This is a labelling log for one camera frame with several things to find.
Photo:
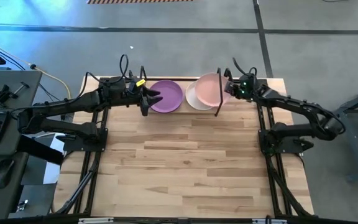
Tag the white plate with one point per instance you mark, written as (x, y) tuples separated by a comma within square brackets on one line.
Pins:
[(191, 99)]

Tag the white paper sheet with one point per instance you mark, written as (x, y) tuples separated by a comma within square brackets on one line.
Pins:
[(52, 174)]

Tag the pink plate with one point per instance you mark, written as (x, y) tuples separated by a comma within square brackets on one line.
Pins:
[(208, 90)]

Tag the black computer mouse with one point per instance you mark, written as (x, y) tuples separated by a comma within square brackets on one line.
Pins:
[(3, 172)]

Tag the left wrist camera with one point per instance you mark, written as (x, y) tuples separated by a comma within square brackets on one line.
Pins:
[(132, 86)]

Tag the silver aluminium bracket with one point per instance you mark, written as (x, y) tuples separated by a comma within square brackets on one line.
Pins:
[(269, 221), (95, 220)]

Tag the black aluminium rig frame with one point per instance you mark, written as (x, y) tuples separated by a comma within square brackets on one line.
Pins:
[(154, 221)]

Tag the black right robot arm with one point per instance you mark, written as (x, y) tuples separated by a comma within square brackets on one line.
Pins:
[(291, 104)]

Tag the yellow tag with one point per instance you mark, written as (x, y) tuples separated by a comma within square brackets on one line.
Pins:
[(140, 82)]

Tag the purple plate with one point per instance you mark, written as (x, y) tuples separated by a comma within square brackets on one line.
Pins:
[(169, 96)]

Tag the black clamp tools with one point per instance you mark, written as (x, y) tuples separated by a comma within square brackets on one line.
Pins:
[(3, 93)]

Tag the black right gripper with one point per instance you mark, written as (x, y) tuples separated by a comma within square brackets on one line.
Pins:
[(245, 88)]

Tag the small metal clip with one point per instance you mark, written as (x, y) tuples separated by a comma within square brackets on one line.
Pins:
[(22, 205)]

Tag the grey metal stand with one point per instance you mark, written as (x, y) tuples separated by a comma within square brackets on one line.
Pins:
[(357, 140)]

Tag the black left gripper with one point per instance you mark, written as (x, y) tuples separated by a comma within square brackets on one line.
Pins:
[(134, 95)]

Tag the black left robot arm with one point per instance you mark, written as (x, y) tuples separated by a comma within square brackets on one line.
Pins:
[(73, 102)]

